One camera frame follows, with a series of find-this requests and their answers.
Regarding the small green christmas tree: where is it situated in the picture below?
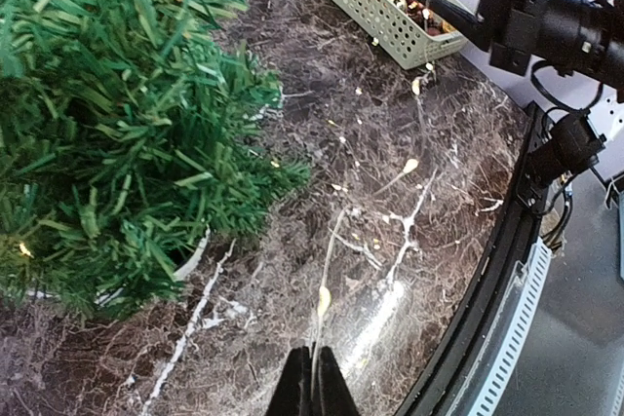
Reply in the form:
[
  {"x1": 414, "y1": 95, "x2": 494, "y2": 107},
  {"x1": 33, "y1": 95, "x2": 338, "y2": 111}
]
[{"x1": 1, "y1": 0, "x2": 309, "y2": 318}]

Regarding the black front table rail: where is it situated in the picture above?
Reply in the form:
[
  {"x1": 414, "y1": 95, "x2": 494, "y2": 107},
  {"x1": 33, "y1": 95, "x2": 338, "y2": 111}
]
[{"x1": 396, "y1": 101, "x2": 546, "y2": 415}]

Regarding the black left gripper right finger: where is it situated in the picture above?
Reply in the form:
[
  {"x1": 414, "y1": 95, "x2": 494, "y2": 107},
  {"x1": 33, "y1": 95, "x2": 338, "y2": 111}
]
[{"x1": 311, "y1": 346, "x2": 360, "y2": 416}]

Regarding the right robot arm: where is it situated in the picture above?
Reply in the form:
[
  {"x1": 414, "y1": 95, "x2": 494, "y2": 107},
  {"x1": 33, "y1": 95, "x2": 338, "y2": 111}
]
[{"x1": 417, "y1": 0, "x2": 623, "y2": 216}]

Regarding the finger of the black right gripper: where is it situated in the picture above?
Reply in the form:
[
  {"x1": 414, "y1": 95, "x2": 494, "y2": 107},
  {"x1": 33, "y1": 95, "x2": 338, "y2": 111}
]
[{"x1": 417, "y1": 0, "x2": 490, "y2": 52}]

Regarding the fairy light string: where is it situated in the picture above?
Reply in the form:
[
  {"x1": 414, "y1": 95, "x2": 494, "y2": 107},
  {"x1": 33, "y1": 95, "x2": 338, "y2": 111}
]
[{"x1": 17, "y1": 0, "x2": 462, "y2": 378}]

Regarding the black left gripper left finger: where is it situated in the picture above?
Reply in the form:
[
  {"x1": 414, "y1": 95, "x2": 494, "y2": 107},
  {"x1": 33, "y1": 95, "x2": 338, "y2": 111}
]
[{"x1": 265, "y1": 346, "x2": 312, "y2": 416}]

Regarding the grey slotted cable duct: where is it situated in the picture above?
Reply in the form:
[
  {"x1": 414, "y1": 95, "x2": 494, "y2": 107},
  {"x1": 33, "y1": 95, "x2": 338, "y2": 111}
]
[{"x1": 465, "y1": 239, "x2": 552, "y2": 415}]

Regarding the beige perforated plastic basket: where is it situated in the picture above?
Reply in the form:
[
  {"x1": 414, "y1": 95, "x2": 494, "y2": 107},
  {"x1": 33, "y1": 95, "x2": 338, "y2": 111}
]
[{"x1": 332, "y1": 0, "x2": 467, "y2": 70}]

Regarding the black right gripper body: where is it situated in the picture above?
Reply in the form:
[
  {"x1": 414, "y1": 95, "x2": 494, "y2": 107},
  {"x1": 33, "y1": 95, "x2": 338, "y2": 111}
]
[{"x1": 477, "y1": 0, "x2": 548, "y2": 76}]

